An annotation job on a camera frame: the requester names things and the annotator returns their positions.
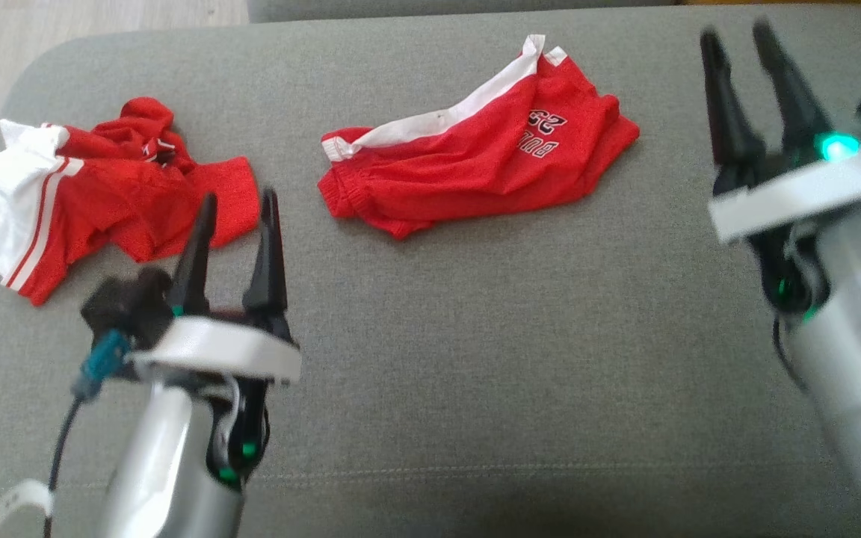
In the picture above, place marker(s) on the grey fabric sofa seat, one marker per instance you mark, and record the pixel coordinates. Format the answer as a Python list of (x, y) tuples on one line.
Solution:
[(520, 344)]

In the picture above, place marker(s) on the red white basketball shorts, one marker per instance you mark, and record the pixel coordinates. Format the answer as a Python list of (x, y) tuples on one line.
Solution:
[(475, 157)]

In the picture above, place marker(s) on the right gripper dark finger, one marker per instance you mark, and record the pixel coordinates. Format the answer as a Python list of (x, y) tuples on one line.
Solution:
[(793, 97), (731, 119)]

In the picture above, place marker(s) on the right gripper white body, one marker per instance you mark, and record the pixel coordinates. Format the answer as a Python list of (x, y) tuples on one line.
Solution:
[(797, 190)]

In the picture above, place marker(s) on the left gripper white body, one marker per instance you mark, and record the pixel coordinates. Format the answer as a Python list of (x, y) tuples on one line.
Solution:
[(229, 347)]

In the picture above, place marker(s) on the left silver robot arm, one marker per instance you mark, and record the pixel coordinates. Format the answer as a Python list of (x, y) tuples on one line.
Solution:
[(169, 471)]

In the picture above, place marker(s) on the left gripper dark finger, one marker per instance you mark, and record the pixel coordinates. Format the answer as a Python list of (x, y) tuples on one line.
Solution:
[(195, 276), (267, 276)]

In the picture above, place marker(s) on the red white basketball jersey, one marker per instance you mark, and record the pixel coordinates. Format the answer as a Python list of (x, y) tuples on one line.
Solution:
[(116, 202)]

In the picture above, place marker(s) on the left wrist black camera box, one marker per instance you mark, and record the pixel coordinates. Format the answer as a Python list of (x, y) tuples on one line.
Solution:
[(128, 306)]

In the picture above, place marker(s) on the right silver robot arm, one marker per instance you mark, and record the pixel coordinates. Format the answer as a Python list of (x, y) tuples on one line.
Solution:
[(856, 351)]

